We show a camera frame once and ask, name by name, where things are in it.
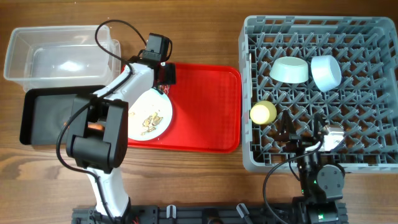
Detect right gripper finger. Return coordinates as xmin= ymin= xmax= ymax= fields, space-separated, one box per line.
xmin=313 ymin=113 xmax=325 ymax=139
xmin=278 ymin=110 xmax=295 ymax=135

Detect yellow cup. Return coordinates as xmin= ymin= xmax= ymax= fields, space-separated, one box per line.
xmin=249 ymin=101 xmax=277 ymax=124

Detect light blue plate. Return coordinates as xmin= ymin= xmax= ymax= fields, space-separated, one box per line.
xmin=127 ymin=88 xmax=173 ymax=141

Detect food scraps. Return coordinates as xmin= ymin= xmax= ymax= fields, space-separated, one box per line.
xmin=128 ymin=109 xmax=164 ymax=136

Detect green bowl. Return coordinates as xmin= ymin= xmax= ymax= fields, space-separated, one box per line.
xmin=269 ymin=57 xmax=309 ymax=84

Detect light blue bowl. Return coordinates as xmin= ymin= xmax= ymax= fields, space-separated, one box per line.
xmin=310 ymin=55 xmax=342 ymax=92

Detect orange carrot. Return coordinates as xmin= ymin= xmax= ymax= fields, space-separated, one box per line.
xmin=88 ymin=123 xmax=104 ymax=131

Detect red candy wrapper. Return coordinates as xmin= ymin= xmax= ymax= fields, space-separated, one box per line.
xmin=157 ymin=85 xmax=170 ymax=95

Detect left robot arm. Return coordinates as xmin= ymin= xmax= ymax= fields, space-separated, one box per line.
xmin=58 ymin=33 xmax=176 ymax=223

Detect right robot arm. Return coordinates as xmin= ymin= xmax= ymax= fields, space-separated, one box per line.
xmin=276 ymin=110 xmax=345 ymax=223

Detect grey dishwasher rack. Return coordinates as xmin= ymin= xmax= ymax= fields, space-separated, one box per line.
xmin=238 ymin=16 xmax=397 ymax=173

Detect red serving tray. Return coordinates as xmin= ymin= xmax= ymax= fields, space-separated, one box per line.
xmin=128 ymin=63 xmax=242 ymax=153

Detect clear plastic bin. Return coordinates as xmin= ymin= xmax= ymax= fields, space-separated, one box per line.
xmin=3 ymin=25 xmax=121 ymax=91

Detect black plastic tray bin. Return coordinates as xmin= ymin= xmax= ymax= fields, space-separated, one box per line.
xmin=19 ymin=85 xmax=103 ymax=145

